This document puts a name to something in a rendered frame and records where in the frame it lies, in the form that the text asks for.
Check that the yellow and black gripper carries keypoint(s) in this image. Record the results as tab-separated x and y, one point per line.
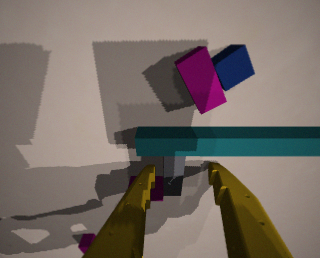
248	230

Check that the turquoise rod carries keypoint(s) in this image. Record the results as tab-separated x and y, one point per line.
227	141

